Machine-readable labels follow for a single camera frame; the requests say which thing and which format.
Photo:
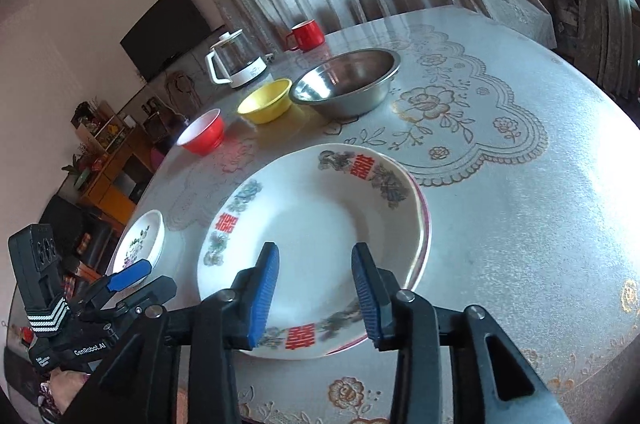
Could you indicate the black flat television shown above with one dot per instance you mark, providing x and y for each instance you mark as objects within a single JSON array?
[{"x": 165, "y": 29}]

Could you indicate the red mug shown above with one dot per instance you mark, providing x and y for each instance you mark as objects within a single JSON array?
[{"x": 307, "y": 37}]

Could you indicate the yellow plastic bowl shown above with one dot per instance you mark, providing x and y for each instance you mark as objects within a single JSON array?
[{"x": 265, "y": 109}]

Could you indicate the stainless steel bowl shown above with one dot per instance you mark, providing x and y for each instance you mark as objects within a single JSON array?
[{"x": 345, "y": 99}]

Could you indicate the person's left forearm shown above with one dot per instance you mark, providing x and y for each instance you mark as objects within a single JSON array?
[{"x": 55, "y": 396}]

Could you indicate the wooden chair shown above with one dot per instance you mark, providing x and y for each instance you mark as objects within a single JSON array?
[{"x": 180, "y": 92}]

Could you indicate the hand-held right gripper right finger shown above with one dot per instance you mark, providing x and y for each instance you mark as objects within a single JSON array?
[{"x": 367, "y": 304}]

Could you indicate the large white floral plate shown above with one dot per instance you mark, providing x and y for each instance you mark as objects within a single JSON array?
[{"x": 310, "y": 224}]

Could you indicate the orange wooden desk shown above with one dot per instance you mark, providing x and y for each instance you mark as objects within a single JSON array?
[{"x": 115, "y": 169}]

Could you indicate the green dish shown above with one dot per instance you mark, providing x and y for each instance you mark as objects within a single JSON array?
[{"x": 81, "y": 178}]

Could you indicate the red plastic bowl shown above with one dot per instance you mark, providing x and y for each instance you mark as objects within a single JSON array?
[{"x": 202, "y": 142}]

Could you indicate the black sofa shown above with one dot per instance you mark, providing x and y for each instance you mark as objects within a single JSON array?
[{"x": 70, "y": 224}]

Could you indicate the white shelf with packets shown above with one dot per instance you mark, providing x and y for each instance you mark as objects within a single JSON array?
[{"x": 97, "y": 124}]

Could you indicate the pink bag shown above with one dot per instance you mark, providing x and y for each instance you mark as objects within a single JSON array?
[{"x": 158, "y": 153}]

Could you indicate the white glass electric kettle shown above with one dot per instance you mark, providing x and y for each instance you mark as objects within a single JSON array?
[{"x": 240, "y": 62}]

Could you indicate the small white floral plate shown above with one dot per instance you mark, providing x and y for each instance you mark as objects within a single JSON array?
[{"x": 142, "y": 234}]

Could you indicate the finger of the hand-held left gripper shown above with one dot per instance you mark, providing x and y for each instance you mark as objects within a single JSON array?
[
  {"x": 150, "y": 291},
  {"x": 127, "y": 276}
]

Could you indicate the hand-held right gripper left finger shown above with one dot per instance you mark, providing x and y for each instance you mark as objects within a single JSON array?
[{"x": 262, "y": 299}]

